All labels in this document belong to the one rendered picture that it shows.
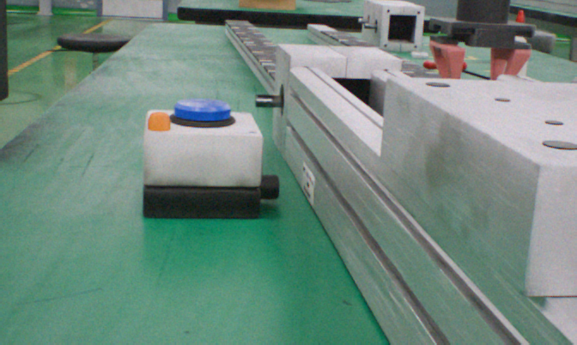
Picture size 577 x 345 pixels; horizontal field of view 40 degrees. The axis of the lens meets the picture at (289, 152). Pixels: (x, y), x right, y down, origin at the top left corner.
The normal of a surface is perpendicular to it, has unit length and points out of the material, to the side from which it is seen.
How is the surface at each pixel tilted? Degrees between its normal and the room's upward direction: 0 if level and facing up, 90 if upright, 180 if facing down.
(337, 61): 90
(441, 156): 90
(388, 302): 90
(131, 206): 0
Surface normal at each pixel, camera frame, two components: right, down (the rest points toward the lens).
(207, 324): 0.06, -0.97
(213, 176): 0.14, 0.24
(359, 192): -0.99, -0.02
